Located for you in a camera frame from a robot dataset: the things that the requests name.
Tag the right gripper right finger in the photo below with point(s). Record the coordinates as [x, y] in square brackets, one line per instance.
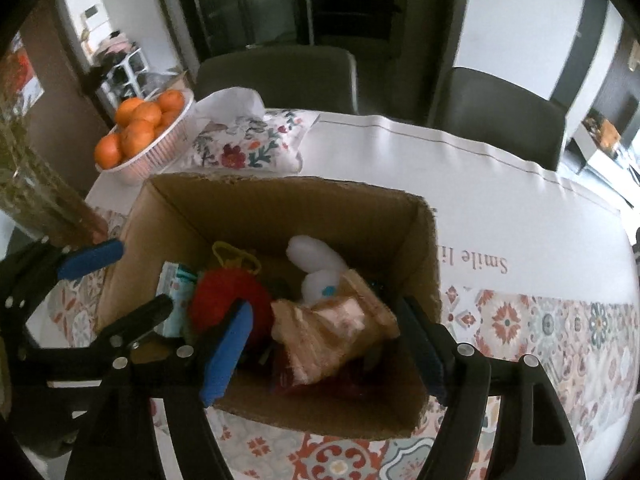
[429, 346]

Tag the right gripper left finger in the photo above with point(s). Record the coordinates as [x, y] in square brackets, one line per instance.
[224, 344]

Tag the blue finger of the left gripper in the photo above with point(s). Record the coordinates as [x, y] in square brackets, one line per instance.
[85, 261]
[118, 338]

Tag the red green fuzzy plush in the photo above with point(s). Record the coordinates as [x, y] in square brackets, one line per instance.
[230, 304]

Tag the blue cartoon tissue pack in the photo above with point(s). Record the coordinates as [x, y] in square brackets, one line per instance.
[177, 282]

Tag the yellow elastic band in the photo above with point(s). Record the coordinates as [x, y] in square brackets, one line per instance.
[231, 257]

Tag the pink beige patterned cloth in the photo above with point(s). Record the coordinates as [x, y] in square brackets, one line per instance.
[319, 340]

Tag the white bunny plush toy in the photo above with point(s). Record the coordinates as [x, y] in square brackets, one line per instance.
[323, 267]

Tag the white fruit basket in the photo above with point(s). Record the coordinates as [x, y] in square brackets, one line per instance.
[163, 151]

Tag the glass vase with dried flowers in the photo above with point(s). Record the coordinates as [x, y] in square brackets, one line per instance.
[35, 196]

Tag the orange fruit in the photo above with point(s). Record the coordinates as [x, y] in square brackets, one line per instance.
[108, 152]
[136, 137]

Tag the brown cardboard box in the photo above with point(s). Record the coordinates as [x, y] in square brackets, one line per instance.
[387, 236]

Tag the patterned table runner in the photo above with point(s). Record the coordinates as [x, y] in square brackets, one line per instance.
[557, 282]

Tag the white shoe rack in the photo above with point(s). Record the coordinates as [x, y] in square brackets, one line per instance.
[117, 67]

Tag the floral tissue box cover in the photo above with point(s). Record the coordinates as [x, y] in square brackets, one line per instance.
[236, 132]

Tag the dark chair right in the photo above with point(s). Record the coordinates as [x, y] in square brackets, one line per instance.
[480, 107]

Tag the dark chair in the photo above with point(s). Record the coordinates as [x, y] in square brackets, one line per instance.
[309, 77]
[480, 107]

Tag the white low tv cabinet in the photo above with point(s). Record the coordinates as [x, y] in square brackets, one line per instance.
[601, 146]

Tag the dark chair left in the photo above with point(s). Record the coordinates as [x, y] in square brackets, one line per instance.
[309, 77]

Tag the dark glass cabinet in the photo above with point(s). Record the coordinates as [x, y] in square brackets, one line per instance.
[398, 44]

